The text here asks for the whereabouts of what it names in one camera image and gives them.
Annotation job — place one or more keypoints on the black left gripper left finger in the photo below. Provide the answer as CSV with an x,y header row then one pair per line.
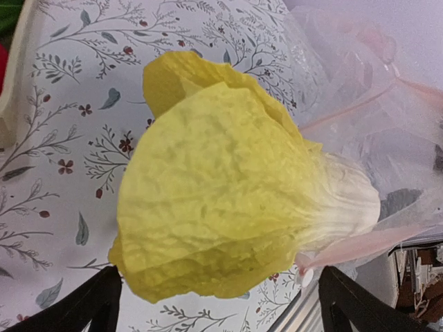
x,y
95,303

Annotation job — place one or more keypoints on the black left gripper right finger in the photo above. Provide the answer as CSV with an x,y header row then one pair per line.
x,y
346,305

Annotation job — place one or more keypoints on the toy napa cabbage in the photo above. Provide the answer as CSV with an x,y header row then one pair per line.
x,y
222,190

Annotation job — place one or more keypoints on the clear zip top bag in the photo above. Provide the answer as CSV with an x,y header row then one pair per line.
x,y
366,103

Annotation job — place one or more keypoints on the red toy food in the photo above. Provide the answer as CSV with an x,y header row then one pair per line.
x,y
3,65

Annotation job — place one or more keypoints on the pale green plastic basket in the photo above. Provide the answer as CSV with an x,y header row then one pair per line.
x,y
14,69

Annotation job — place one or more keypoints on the floral patterned table mat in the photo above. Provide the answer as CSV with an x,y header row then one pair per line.
x,y
81,112

